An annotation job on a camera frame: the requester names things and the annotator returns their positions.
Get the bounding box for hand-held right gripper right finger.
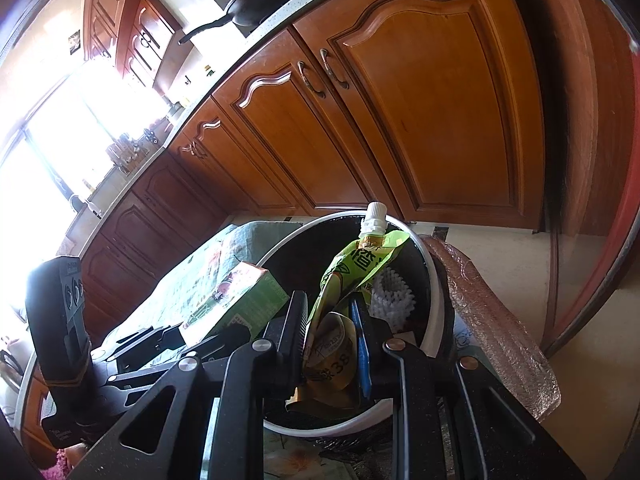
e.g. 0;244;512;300
347;295;586;480

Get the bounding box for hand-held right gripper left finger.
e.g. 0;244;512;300
67;290;311;480

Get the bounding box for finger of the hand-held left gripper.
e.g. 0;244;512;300
117;326;185;357
106;326;254;397

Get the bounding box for small white foam fruit net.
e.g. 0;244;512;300
371;267;417;333

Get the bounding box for green drink carton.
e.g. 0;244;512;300
179;261;290;343

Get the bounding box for green spout pouch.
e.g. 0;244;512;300
285;201;411;406

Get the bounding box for white round trash bin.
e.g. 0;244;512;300
255;211;453;438

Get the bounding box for teal floral tablecloth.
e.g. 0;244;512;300
102;220;351;480

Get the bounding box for brown bubble wrap bundle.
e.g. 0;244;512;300
420;235;561;421

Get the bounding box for kitchen window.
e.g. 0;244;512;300
0;60;166;311

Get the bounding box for row of condiment bottles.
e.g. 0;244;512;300
107;127;158;167

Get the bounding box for wooden kitchen base cabinets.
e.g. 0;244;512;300
15;0;548;451

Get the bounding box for light stone kitchen countertop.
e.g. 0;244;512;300
65;0;401;261

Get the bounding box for black wok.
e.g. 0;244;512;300
178;0;313;45

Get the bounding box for wooden wall cabinets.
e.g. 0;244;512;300
82;0;181;88

